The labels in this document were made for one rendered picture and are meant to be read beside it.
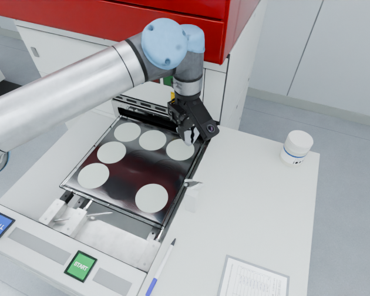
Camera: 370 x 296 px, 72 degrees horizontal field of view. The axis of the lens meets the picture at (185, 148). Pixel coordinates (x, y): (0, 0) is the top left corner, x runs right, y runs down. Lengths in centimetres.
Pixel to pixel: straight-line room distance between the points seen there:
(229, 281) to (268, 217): 20
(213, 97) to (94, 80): 50
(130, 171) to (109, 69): 51
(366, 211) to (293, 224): 145
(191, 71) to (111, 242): 51
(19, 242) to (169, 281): 39
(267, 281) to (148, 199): 39
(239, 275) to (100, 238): 39
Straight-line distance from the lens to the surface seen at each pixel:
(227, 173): 78
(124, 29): 80
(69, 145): 113
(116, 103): 108
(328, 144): 244
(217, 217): 71
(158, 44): 42
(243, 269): 67
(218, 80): 81
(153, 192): 82
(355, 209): 214
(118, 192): 84
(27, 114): 43
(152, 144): 94
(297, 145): 78
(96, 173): 90
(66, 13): 92
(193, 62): 60
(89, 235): 82
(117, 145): 96
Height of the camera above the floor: 160
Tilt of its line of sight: 50 degrees down
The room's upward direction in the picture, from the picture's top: straight up
